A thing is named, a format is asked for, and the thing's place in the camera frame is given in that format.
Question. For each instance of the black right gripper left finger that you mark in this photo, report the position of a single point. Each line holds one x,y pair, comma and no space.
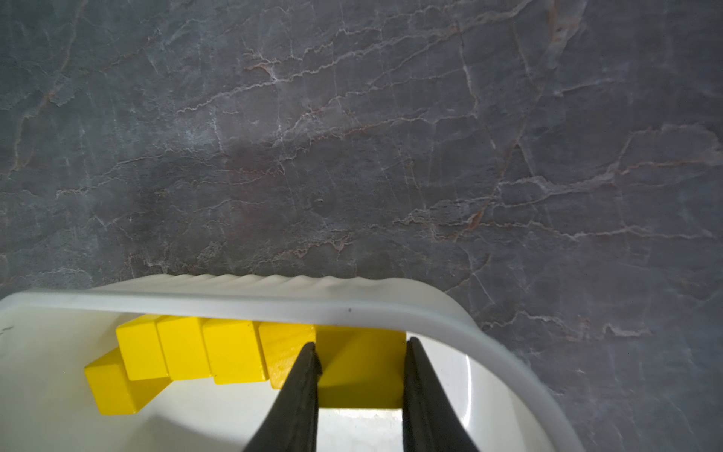
291,423

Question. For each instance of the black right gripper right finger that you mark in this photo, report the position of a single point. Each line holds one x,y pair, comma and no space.
429,422

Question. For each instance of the yellow cube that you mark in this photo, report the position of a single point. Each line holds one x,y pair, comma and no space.
361,368
113,391
234,351
281,343
184,347
141,348

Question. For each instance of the white oval plastic tub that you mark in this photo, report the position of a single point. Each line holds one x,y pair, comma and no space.
48,337

